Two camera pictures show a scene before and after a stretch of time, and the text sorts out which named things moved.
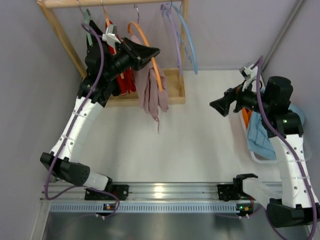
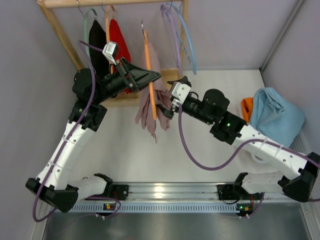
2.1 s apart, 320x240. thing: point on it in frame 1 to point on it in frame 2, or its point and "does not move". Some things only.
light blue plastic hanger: (180, 14) does not move
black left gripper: (135, 56) to (128, 75)
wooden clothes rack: (174, 80) does not move
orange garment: (247, 114) does not move
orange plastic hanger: (138, 24) to (148, 59)
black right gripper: (232, 100) to (173, 104)
